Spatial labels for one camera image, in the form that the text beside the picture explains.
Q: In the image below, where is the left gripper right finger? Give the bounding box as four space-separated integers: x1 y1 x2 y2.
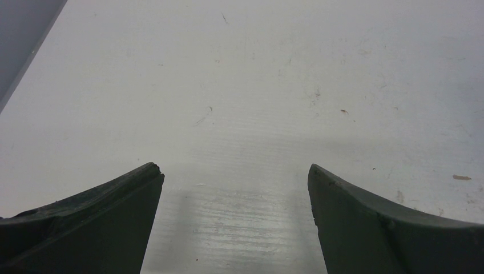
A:
308 164 483 273

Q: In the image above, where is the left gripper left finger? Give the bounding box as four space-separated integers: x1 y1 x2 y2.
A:
1 163 164 273

